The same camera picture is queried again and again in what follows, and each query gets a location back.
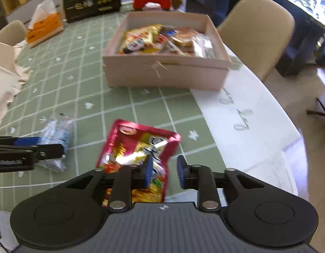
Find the orange-red nut snack packet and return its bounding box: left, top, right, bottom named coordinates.
left=170, top=27, right=202, bottom=47

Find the grey biscuit packet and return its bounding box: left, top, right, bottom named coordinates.
left=192, top=33, right=215, bottom=59

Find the green checked tablecloth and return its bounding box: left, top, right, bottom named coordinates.
left=0, top=13, right=225, bottom=212

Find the yellow guoba snack bag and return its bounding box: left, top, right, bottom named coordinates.
left=118, top=24, right=166, bottom=54

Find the red shiny snack packet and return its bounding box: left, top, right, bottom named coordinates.
left=96, top=119, right=182, bottom=203

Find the beige chair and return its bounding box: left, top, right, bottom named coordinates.
left=0, top=20, right=28, bottom=46
left=217, top=0, right=295, bottom=81

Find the pink cardboard box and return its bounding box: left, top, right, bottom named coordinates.
left=102, top=11, right=231, bottom=91

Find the beige chair right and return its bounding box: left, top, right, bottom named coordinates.
left=217, top=0, right=295, bottom=81

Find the blue white clear packet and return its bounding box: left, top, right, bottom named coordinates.
left=37, top=113, right=74, bottom=172

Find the cream cloth bag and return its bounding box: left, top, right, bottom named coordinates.
left=0, top=42, right=33, bottom=125

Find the beige chair left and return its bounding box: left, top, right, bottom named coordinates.
left=0, top=20, right=28, bottom=46

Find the orange tissue box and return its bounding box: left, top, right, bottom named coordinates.
left=26, top=0, right=64, bottom=48

